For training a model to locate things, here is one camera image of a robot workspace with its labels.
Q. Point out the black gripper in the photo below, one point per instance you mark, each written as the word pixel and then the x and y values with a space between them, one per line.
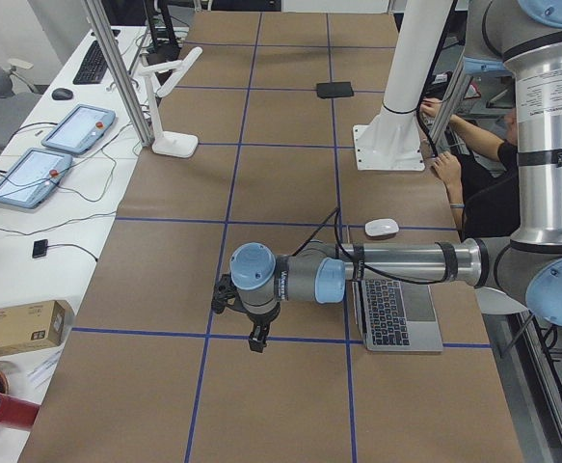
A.
pixel 263 316

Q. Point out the grey laptop computer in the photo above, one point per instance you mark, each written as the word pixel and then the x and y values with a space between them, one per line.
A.
pixel 396 317

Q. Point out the white computer mouse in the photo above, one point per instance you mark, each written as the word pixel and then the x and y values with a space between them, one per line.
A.
pixel 381 227

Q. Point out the black mouse pad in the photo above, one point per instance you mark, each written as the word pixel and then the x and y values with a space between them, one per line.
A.
pixel 331 90

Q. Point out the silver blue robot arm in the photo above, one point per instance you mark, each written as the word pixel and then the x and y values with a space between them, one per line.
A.
pixel 525 38

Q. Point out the cardboard lamp box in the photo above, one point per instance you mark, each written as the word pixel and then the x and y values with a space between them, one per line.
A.
pixel 34 326

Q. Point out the black computer mouse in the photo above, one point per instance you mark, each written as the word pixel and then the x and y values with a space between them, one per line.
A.
pixel 62 94

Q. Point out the person's hand on table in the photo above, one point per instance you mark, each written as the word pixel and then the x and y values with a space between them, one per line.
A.
pixel 448 169

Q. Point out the small black puck device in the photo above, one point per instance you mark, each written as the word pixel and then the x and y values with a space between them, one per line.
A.
pixel 40 248

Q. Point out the white chair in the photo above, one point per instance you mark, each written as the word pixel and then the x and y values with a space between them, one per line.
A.
pixel 492 301

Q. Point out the red cylinder object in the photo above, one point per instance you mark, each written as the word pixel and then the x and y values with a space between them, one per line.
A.
pixel 17 413

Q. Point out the upper blue teach pendant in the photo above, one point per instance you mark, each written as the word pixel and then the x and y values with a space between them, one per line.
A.
pixel 80 129

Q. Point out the blue teach pendant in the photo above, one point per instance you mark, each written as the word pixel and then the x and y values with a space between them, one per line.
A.
pixel 33 177
pixel 80 129

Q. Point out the lower blue teach pendant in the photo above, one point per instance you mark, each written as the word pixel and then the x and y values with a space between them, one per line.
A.
pixel 33 177

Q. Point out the person in black shirt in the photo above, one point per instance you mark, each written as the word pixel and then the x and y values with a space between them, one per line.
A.
pixel 485 205

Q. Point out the black keyboard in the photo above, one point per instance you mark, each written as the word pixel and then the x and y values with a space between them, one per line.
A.
pixel 93 67

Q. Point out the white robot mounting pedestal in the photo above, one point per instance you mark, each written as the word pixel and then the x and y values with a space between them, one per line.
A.
pixel 391 141

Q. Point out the aluminium frame post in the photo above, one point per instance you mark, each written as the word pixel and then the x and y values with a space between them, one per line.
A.
pixel 101 27

